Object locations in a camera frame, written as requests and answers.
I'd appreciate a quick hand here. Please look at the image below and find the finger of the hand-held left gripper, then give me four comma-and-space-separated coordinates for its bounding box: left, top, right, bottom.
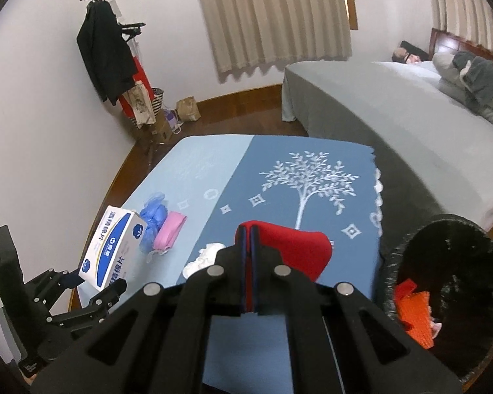
24, 268, 85, 301
44, 280, 128, 332

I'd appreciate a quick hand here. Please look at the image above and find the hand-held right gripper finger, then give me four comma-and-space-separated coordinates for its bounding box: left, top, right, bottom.
31, 224, 247, 394
249, 224, 463, 394

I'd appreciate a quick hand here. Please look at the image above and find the white tissue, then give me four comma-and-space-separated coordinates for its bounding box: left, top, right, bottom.
183, 242, 227, 279

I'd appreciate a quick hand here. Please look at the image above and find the red felt cloth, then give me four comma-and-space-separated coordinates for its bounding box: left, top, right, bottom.
238, 220, 335, 285

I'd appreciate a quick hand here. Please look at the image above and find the white and blue cardboard box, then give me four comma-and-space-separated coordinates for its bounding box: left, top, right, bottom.
78, 206, 149, 290

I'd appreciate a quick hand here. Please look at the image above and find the blue plastic bag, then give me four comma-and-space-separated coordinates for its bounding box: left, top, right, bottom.
138, 190, 172, 255

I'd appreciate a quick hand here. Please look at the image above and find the black trash bin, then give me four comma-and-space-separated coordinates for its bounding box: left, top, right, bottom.
378, 213, 493, 394

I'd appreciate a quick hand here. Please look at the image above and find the blue tree-print tablecloth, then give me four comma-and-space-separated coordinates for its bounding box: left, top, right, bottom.
77, 133, 385, 394

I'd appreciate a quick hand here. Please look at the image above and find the brown cardboard box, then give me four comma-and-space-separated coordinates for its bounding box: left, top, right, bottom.
141, 112, 174, 144

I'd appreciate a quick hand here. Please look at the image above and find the purple and white appliance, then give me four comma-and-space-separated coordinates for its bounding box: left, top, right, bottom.
164, 108, 184, 134

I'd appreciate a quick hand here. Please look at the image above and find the brown paper bag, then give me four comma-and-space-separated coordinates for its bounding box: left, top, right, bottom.
175, 96, 201, 123

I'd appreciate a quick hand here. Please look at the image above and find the striped woven bag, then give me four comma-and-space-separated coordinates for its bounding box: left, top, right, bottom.
150, 86, 165, 112

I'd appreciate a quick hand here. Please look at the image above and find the beige tote bag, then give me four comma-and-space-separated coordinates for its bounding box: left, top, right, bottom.
121, 81, 157, 128

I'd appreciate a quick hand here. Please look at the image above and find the bed with grey sheet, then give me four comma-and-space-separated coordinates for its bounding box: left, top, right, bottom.
281, 60, 493, 235

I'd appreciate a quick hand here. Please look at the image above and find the red garment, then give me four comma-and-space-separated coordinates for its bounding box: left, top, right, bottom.
117, 55, 153, 120

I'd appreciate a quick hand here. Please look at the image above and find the black jacket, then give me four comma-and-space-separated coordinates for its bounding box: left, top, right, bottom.
76, 0, 140, 106

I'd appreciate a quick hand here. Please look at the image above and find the wide beige curtain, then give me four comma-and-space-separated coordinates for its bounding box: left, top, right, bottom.
193, 0, 353, 77

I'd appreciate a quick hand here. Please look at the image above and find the black clothes hanger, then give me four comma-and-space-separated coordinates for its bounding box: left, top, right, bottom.
117, 22, 143, 38

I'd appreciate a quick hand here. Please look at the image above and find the pink stuffed toy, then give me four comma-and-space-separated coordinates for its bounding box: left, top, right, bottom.
391, 48, 422, 66

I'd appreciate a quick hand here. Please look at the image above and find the black bag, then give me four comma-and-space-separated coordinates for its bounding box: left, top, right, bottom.
398, 40, 430, 60

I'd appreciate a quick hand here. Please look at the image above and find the wooden headboard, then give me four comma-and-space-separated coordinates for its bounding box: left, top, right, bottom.
429, 27, 493, 67

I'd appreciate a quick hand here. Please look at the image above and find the dark grey garment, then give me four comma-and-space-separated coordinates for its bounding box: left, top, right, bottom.
451, 50, 493, 110

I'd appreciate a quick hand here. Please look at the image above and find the narrow beige curtain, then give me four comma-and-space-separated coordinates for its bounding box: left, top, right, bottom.
429, 0, 493, 56

